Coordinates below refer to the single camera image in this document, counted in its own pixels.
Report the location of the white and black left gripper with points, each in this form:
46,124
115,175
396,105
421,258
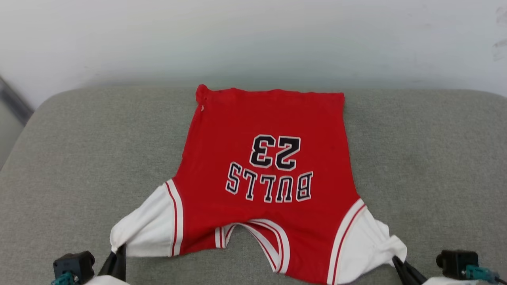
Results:
107,281

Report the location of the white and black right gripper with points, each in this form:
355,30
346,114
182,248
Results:
445,282

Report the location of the red and white basketball jersey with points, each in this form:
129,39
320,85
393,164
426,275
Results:
257,118

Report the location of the grey fabric sofa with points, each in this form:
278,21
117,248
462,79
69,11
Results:
59,158

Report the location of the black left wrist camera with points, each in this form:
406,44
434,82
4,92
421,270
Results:
75,263

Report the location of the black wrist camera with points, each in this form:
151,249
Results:
453,263
75,263

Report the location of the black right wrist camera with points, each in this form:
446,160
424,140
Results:
453,263

